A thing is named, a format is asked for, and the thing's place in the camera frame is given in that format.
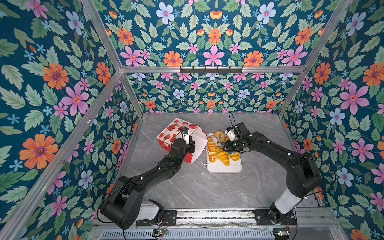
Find red white paper bag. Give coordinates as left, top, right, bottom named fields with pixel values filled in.
left=157, top=118, right=208, bottom=164

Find small yellow fake bread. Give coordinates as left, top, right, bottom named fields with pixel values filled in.
left=229, top=152, right=240, bottom=162

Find tan ring bagel fake bread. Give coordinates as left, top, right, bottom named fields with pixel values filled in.
left=214, top=131, right=226, bottom=144

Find yellow speckled fake bread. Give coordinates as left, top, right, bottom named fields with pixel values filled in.
left=216, top=146, right=230, bottom=167

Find long striped fake bread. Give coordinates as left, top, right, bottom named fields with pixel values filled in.
left=207, top=136, right=217, bottom=163

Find metal tongs with white tips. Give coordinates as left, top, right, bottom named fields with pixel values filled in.
left=211, top=136, right=224, bottom=148

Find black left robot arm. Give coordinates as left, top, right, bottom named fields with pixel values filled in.
left=100, top=137, right=195, bottom=230

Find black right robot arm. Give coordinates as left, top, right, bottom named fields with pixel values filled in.
left=223, top=122, right=322, bottom=225

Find white rectangular tray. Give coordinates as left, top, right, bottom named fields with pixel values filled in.
left=205, top=133, right=242, bottom=174

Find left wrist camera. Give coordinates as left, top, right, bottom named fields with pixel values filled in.
left=181, top=127, right=190, bottom=145

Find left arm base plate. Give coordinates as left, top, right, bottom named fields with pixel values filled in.
left=136, top=210, right=178, bottom=227

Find aluminium front rail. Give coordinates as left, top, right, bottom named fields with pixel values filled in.
left=129, top=207, right=342, bottom=232

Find black hook rail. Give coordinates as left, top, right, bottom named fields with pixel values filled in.
left=179, top=66, right=243, bottom=74

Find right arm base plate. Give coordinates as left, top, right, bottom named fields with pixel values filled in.
left=252, top=209, right=297, bottom=226

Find white slotted cable duct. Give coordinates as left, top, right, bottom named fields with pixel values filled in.
left=101, top=229, right=275, bottom=240

